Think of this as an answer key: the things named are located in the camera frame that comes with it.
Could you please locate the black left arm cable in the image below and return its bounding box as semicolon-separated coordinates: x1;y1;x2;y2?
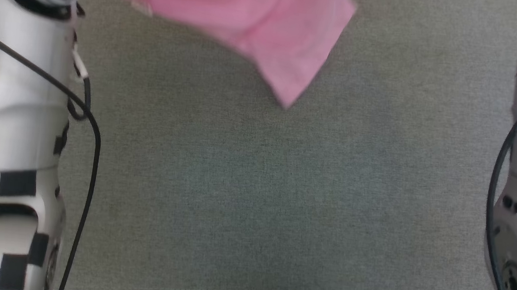
0;25;110;290

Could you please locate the pink garment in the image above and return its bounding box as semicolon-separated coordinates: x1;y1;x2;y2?
100;0;358;115

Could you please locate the grey fabric sofa surface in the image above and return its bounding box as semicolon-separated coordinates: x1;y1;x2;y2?
44;0;517;290

